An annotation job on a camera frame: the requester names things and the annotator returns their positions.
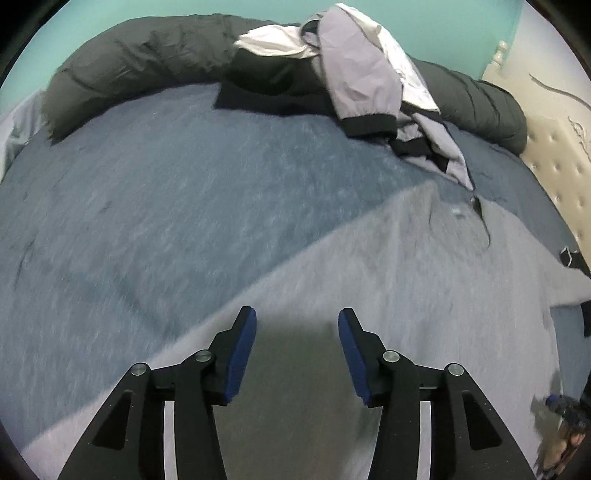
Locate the grey jacket with black cuffs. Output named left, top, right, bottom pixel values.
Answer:
left=302, top=7, right=476, bottom=191

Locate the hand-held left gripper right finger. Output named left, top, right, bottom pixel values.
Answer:
left=338, top=307, right=539, bottom=480

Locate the person's right hand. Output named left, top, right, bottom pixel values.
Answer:
left=542, top=422, right=581, bottom=477

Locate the white garment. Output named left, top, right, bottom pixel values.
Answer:
left=233, top=24, right=319, bottom=60

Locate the blue bed sheet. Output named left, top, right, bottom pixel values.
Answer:
left=0, top=80, right=591, bottom=462

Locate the cream tufted headboard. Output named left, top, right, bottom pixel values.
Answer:
left=480, top=39, right=591, bottom=241

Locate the cream buttoned shirt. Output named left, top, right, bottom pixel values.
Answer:
left=336, top=4, right=440, bottom=112

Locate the grey knit sweater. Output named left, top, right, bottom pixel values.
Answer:
left=21, top=182, right=591, bottom=480

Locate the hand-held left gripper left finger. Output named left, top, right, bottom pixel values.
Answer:
left=58, top=305, right=257, bottom=480

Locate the light grey blanket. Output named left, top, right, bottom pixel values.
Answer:
left=0, top=92, right=49, bottom=181

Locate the black garment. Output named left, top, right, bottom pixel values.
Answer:
left=215, top=46, right=338, bottom=116

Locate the dark grey rolled duvet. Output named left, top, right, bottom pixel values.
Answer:
left=41, top=14, right=529, bottom=155

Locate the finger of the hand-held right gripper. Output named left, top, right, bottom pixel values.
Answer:
left=545, top=394, right=591, bottom=428

